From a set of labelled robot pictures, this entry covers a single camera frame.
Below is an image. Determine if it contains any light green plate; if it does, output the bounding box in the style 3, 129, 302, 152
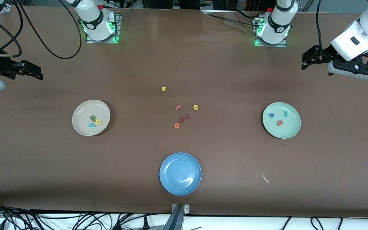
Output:
262, 102, 302, 139

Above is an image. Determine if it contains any short black base cable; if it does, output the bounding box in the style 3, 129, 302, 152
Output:
234, 9, 258, 19

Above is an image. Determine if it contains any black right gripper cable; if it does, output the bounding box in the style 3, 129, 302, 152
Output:
0, 11, 23, 58

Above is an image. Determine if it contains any long black base cable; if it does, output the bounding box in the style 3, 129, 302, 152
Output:
208, 13, 259, 27

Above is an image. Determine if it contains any beige brown plate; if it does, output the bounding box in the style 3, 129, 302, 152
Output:
72, 99, 111, 137

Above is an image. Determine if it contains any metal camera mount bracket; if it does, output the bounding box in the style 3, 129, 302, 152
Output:
163, 204, 190, 230

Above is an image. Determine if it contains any blue plate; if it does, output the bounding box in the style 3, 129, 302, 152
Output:
159, 152, 202, 196

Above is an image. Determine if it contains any brown table cover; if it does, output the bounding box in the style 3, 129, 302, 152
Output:
0, 6, 368, 218

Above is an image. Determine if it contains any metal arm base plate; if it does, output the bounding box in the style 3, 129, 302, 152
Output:
254, 16, 288, 48
86, 13, 122, 43

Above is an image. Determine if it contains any black right arm loop cable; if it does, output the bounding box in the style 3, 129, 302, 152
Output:
16, 0, 82, 60

